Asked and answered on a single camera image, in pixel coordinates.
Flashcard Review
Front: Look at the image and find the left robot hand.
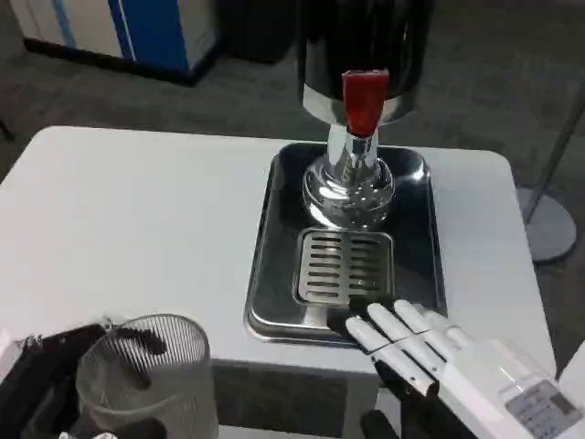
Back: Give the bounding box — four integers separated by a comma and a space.
0, 318, 168, 439

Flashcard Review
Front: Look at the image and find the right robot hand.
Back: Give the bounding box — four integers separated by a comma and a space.
326, 296, 585, 439

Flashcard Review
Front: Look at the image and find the clear ribbed glass cup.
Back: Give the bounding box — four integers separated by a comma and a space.
75, 314, 219, 439

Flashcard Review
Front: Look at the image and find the grey pole stand round base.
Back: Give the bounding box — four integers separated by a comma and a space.
516, 86, 585, 262

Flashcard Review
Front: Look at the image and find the steel slotted drip tray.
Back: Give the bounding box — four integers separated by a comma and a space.
292, 228, 397, 307

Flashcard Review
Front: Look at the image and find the steel serving tray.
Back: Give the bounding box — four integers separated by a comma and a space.
244, 141, 449, 347

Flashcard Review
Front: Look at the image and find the black and chrome drink dispenser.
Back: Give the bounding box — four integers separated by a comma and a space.
294, 0, 424, 230

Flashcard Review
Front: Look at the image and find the white and blue cabinet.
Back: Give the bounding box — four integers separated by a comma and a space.
8, 0, 220, 87

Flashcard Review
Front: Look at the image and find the red tap handle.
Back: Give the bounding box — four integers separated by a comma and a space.
342, 68, 390, 137

